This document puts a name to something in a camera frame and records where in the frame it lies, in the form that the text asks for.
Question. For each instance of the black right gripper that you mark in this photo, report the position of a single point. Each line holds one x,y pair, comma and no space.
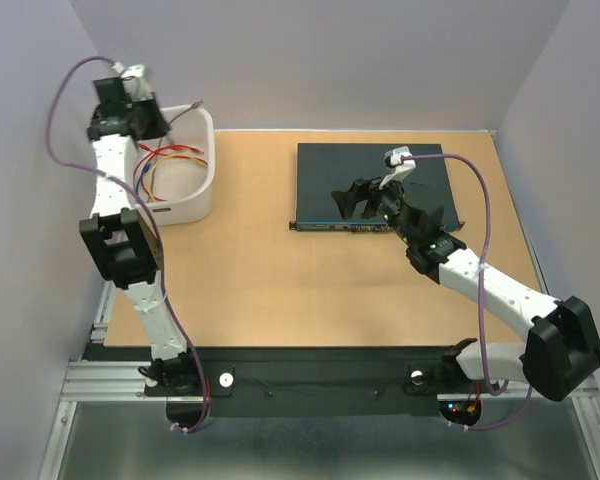
362,189

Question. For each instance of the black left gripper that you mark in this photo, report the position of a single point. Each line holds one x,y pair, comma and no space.
161,128

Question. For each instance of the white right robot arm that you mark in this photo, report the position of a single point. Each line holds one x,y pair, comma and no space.
559,346

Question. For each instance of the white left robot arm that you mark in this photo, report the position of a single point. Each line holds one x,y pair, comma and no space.
122,240

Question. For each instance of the white plastic basket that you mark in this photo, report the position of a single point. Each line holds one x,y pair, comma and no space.
173,176

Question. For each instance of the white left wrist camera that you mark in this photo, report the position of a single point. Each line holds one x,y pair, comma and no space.
135,80

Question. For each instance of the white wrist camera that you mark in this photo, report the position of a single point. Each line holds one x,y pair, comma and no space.
400,164
135,80

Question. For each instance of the dark blue network switch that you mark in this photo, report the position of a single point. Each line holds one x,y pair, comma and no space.
325,167

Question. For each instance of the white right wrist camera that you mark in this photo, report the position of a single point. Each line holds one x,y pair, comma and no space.
400,164

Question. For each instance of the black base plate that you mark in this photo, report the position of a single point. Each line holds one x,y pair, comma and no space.
267,382

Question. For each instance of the aluminium frame rail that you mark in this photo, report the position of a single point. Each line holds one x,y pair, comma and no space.
102,381

